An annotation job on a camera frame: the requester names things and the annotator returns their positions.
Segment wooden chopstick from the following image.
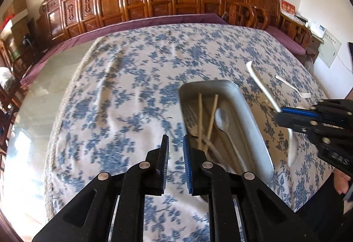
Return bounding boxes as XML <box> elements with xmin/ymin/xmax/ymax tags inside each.
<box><xmin>205</xmin><ymin>94</ymin><xmax>219</xmax><ymax>141</ymax></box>

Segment carved wooden armchair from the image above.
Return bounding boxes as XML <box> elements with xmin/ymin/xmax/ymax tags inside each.
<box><xmin>265</xmin><ymin>14</ymin><xmax>313</xmax><ymax>51</ymax></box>
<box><xmin>221</xmin><ymin>0</ymin><xmax>271</xmax><ymax>30</ymax></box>

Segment red box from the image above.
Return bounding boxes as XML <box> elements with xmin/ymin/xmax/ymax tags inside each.
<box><xmin>281</xmin><ymin>0</ymin><xmax>295</xmax><ymax>15</ymax></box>

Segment rectangular metal utensil container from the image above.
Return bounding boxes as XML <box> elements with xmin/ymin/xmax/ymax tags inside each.
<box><xmin>179</xmin><ymin>80</ymin><xmax>274</xmax><ymax>198</ymax></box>

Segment white wall panel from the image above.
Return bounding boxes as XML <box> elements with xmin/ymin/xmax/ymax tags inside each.
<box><xmin>317</xmin><ymin>28</ymin><xmax>342</xmax><ymax>69</ymax></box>

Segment person's dark pants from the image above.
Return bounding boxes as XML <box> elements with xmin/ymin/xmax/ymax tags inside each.
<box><xmin>296</xmin><ymin>173</ymin><xmax>353</xmax><ymax>242</ymax></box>

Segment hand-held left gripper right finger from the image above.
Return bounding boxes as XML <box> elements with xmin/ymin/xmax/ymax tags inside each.
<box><xmin>183</xmin><ymin>135</ymin><xmax>322</xmax><ymax>242</ymax></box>

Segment purple sofa cushion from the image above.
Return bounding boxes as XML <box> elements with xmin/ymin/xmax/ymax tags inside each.
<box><xmin>19</xmin><ymin>13</ymin><xmax>233</xmax><ymax>85</ymax></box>

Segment white box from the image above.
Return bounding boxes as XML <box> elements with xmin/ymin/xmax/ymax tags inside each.
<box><xmin>312</xmin><ymin>22</ymin><xmax>326</xmax><ymax>37</ymax></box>

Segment person's right hand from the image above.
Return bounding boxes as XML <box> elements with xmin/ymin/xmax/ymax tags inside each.
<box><xmin>333</xmin><ymin>170</ymin><xmax>349</xmax><ymax>195</ymax></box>

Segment white plastic fork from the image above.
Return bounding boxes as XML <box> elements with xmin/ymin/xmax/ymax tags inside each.
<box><xmin>275</xmin><ymin>75</ymin><xmax>312</xmax><ymax>98</ymax></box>

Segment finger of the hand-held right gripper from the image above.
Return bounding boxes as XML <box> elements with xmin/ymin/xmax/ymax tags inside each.
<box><xmin>275</xmin><ymin>112</ymin><xmax>320</xmax><ymax>133</ymax></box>
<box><xmin>281</xmin><ymin>98</ymin><xmax>353</xmax><ymax>121</ymax></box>

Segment blue floral tablecloth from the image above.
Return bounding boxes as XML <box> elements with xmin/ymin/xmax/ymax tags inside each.
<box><xmin>44</xmin><ymin>23</ymin><xmax>335</xmax><ymax>242</ymax></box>

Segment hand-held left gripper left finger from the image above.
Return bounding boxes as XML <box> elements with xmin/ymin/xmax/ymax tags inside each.
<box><xmin>32</xmin><ymin>134</ymin><xmax>169</xmax><ymax>242</ymax></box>

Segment white long-handled plastic spoon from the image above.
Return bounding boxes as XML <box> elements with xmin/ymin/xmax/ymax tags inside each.
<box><xmin>246</xmin><ymin>60</ymin><xmax>298</xmax><ymax>167</ymax></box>

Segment purple seat cushion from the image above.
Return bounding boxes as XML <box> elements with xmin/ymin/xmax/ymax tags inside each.
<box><xmin>266</xmin><ymin>25</ymin><xmax>306</xmax><ymax>56</ymax></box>

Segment wooden chair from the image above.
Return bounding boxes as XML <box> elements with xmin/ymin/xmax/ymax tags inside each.
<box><xmin>0</xmin><ymin>38</ymin><xmax>31</xmax><ymax>110</ymax></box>

